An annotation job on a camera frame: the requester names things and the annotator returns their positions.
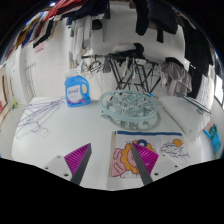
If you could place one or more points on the white pillow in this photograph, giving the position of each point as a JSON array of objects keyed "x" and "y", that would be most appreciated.
[{"x": 183, "y": 116}]

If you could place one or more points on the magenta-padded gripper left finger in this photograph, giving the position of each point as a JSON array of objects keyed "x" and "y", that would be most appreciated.
[{"x": 77, "y": 159}]

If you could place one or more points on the round pale green peg hanger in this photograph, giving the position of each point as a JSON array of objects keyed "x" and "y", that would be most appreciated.
[{"x": 128, "y": 106}]

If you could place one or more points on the white cloth bundle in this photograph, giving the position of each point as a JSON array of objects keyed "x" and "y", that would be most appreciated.
[{"x": 123, "y": 48}]

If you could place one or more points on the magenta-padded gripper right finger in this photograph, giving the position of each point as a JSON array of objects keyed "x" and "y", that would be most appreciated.
[{"x": 146, "y": 159}]

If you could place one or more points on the blue detergent bottle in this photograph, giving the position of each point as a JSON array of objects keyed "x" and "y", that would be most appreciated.
[{"x": 77, "y": 93}]

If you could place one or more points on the teal plastic items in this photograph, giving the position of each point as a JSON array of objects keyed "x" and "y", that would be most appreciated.
[{"x": 215, "y": 140}]

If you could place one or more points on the grey garment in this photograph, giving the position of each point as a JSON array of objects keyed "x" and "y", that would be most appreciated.
[{"x": 175, "y": 78}]

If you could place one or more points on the row of hanging clothes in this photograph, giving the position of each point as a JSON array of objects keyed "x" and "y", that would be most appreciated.
[{"x": 156, "y": 13}]

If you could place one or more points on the white cartoon print towel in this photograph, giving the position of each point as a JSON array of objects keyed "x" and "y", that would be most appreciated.
[{"x": 166, "y": 140}]

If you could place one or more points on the black folding drying rack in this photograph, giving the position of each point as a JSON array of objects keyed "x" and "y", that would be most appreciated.
[{"x": 116, "y": 71}]

